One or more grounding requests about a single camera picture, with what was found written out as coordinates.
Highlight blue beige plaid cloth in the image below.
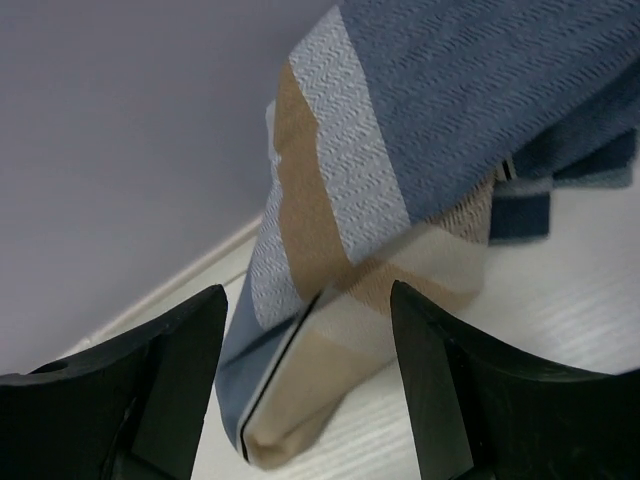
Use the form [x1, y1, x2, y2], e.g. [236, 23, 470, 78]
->
[216, 1, 639, 470]

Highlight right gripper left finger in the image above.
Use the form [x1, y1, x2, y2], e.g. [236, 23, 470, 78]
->
[1, 285, 228, 479]

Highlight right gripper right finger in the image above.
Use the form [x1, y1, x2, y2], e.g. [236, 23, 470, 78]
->
[390, 281, 639, 479]

